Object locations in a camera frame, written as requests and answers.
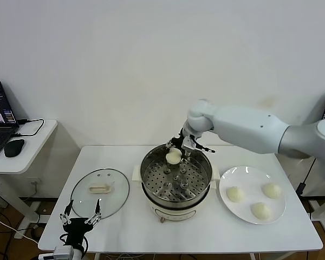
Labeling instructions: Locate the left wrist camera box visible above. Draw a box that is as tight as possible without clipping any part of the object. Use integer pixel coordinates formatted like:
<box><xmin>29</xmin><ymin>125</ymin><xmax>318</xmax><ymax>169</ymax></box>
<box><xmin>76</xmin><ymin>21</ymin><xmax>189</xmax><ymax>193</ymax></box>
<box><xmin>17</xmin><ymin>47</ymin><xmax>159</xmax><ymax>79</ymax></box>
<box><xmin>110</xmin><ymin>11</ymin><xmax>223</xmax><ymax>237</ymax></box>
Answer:
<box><xmin>38</xmin><ymin>244</ymin><xmax>74</xmax><ymax>260</ymax></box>

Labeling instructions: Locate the white steamed baozi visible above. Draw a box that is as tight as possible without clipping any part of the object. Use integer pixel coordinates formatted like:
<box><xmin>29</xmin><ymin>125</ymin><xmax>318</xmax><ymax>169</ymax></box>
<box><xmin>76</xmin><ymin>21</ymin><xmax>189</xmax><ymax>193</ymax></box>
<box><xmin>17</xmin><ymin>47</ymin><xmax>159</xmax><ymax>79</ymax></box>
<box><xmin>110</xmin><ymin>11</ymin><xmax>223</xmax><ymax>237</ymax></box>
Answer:
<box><xmin>261</xmin><ymin>183</ymin><xmax>282</xmax><ymax>200</ymax></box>
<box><xmin>226</xmin><ymin>186</ymin><xmax>246</xmax><ymax>203</ymax></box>
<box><xmin>165</xmin><ymin>148</ymin><xmax>183</xmax><ymax>165</ymax></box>
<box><xmin>250</xmin><ymin>202</ymin><xmax>272</xmax><ymax>219</ymax></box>

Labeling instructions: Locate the cream electric cooker base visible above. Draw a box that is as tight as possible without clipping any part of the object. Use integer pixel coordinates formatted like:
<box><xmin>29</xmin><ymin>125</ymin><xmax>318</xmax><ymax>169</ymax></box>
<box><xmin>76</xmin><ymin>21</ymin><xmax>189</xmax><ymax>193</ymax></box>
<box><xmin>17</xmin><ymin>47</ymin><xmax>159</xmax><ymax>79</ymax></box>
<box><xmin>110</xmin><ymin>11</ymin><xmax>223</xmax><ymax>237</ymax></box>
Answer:
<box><xmin>140</xmin><ymin>181</ymin><xmax>217</xmax><ymax>225</ymax></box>

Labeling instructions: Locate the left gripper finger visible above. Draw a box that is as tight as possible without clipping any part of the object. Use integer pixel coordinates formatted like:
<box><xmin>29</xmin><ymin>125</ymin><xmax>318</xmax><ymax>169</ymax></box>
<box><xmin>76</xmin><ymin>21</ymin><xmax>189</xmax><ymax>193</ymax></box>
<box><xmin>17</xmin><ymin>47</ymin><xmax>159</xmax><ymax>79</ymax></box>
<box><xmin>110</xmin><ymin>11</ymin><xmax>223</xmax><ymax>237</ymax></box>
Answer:
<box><xmin>60</xmin><ymin>200</ymin><xmax>74</xmax><ymax>225</ymax></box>
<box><xmin>85</xmin><ymin>199</ymin><xmax>102</xmax><ymax>226</ymax></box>

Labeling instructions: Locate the round glass pot lid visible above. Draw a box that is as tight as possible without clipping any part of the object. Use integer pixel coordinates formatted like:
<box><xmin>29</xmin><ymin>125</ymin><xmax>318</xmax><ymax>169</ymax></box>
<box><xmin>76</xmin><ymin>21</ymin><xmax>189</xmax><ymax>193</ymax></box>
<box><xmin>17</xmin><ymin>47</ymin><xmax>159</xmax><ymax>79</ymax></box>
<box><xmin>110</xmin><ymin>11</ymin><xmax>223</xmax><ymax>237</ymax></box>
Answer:
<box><xmin>70</xmin><ymin>168</ymin><xmax>131</xmax><ymax>222</ymax></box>

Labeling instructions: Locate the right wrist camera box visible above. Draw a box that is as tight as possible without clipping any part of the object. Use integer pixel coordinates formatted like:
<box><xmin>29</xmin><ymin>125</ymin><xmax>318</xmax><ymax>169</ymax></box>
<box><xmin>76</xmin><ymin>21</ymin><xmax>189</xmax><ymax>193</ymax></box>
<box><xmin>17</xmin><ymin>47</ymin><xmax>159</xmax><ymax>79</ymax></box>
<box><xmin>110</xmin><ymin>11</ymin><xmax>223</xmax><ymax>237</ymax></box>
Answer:
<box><xmin>181</xmin><ymin>136</ymin><xmax>204</xmax><ymax>151</ymax></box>

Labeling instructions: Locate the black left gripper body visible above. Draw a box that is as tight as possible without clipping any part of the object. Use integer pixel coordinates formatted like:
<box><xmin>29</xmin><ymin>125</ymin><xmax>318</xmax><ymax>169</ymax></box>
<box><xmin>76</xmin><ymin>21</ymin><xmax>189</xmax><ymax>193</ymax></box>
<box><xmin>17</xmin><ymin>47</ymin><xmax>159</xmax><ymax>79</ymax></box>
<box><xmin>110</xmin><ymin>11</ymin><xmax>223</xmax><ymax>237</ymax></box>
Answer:
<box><xmin>62</xmin><ymin>217</ymin><xmax>94</xmax><ymax>246</ymax></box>

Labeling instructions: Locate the white floor cable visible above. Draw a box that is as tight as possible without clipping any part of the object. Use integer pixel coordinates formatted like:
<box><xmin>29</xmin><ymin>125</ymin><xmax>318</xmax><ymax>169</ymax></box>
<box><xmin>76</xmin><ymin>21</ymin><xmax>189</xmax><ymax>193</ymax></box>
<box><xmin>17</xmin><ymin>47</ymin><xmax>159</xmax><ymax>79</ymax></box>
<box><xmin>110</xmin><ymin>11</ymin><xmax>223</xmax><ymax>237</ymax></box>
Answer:
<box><xmin>0</xmin><ymin>211</ymin><xmax>40</xmax><ymax>244</ymax></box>

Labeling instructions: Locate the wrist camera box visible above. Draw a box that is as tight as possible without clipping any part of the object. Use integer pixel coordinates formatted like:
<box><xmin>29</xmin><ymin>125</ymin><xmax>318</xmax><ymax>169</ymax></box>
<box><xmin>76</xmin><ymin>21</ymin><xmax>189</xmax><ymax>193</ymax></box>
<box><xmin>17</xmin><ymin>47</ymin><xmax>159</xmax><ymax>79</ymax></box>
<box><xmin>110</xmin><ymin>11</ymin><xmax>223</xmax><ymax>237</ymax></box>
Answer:
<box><xmin>181</xmin><ymin>136</ymin><xmax>204</xmax><ymax>151</ymax></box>
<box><xmin>38</xmin><ymin>244</ymin><xmax>74</xmax><ymax>260</ymax></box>

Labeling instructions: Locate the black laptop cable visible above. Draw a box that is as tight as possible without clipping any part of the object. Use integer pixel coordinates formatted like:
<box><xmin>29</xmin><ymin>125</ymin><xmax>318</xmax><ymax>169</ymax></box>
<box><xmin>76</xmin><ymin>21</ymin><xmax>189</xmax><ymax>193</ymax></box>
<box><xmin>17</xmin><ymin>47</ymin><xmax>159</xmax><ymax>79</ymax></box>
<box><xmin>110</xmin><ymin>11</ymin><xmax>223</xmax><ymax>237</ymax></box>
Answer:
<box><xmin>15</xmin><ymin>118</ymin><xmax>45</xmax><ymax>137</ymax></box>

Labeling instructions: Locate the black cable with adapter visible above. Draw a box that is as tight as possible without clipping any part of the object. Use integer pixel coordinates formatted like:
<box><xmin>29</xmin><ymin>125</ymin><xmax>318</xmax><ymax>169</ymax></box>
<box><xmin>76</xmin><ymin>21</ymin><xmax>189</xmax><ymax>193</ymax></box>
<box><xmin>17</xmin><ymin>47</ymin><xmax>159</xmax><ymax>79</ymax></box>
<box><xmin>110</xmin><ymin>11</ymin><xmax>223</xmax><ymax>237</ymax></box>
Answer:
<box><xmin>297</xmin><ymin>157</ymin><xmax>317</xmax><ymax>198</ymax></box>

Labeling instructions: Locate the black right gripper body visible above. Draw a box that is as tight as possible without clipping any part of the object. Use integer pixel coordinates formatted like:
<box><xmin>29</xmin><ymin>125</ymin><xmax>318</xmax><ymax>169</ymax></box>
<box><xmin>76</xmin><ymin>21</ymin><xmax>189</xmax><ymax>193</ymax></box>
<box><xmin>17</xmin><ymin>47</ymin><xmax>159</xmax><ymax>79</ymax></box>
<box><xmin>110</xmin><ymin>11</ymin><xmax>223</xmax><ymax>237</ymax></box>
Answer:
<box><xmin>171</xmin><ymin>127</ymin><xmax>192</xmax><ymax>150</ymax></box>

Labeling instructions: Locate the black computer mouse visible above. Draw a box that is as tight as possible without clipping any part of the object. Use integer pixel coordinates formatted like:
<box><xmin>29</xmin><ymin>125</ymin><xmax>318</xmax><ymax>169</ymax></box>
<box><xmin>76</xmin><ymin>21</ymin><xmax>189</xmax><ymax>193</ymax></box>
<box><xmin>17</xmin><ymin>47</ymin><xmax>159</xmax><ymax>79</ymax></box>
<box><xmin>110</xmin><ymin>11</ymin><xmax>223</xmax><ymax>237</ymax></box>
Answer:
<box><xmin>3</xmin><ymin>139</ymin><xmax>25</xmax><ymax>158</ymax></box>

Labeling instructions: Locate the white wall outlet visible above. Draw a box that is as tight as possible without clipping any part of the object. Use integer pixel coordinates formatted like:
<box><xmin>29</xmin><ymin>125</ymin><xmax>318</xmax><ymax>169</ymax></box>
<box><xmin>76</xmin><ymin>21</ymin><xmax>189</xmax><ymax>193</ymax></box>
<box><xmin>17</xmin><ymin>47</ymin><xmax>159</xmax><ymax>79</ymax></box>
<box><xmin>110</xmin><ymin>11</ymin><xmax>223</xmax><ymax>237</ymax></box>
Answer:
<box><xmin>29</xmin><ymin>177</ymin><xmax>42</xmax><ymax>193</ymax></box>

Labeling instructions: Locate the stainless steel steamer basket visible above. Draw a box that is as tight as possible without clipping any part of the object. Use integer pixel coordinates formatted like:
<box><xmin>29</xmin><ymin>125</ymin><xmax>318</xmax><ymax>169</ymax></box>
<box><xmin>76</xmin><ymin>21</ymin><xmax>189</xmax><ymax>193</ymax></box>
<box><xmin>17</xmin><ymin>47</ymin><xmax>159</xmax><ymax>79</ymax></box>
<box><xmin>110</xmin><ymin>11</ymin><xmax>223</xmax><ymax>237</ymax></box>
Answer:
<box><xmin>132</xmin><ymin>143</ymin><xmax>221</xmax><ymax>203</ymax></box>

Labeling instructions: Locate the round white plate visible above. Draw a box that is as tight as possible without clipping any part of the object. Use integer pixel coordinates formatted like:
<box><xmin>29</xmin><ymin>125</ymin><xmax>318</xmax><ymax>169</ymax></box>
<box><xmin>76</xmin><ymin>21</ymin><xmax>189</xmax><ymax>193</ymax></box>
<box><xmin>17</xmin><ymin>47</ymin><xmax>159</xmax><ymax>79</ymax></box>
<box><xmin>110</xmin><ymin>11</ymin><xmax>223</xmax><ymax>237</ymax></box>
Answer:
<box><xmin>219</xmin><ymin>166</ymin><xmax>287</xmax><ymax>225</ymax></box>

